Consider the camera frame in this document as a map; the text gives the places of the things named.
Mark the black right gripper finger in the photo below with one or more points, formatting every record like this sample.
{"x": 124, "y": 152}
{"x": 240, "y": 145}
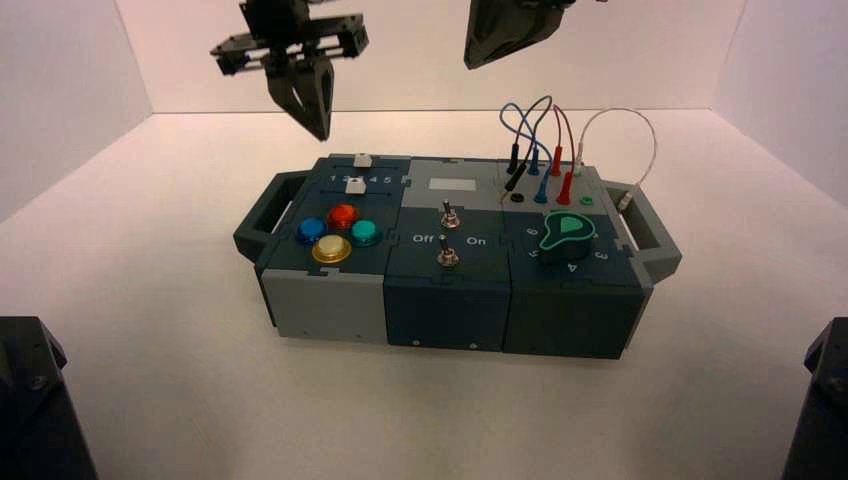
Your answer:
{"x": 530, "y": 23}
{"x": 484, "y": 26}

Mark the dark rotary knob green pointer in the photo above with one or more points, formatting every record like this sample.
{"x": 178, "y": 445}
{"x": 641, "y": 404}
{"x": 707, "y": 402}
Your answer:
{"x": 563, "y": 232}

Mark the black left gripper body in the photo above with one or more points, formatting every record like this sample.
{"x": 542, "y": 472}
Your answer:
{"x": 291, "y": 36}

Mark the blue push button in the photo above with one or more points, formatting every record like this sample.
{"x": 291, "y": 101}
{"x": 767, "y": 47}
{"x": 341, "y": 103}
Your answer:
{"x": 310, "y": 229}

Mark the dark teal grey task box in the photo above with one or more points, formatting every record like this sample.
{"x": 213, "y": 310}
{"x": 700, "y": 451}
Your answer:
{"x": 450, "y": 305}

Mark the metal toggle switch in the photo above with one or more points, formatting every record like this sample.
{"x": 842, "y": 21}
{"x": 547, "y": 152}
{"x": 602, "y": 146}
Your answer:
{"x": 449, "y": 217}
{"x": 448, "y": 255}

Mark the red push button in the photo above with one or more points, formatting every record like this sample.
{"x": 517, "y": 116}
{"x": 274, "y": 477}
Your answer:
{"x": 343, "y": 216}

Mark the green push button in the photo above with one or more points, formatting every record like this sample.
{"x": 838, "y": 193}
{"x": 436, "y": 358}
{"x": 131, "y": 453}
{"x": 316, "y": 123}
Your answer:
{"x": 364, "y": 232}

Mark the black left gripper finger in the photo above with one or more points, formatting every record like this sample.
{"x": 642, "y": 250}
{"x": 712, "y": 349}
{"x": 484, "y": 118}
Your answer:
{"x": 322, "y": 99}
{"x": 286, "y": 86}

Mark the white slider knob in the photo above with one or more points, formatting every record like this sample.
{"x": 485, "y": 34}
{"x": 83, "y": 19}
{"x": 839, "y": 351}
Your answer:
{"x": 356, "y": 187}
{"x": 363, "y": 160}

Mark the yellow push button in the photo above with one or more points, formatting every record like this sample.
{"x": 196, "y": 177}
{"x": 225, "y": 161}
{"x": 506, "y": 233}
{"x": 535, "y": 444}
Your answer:
{"x": 331, "y": 250}

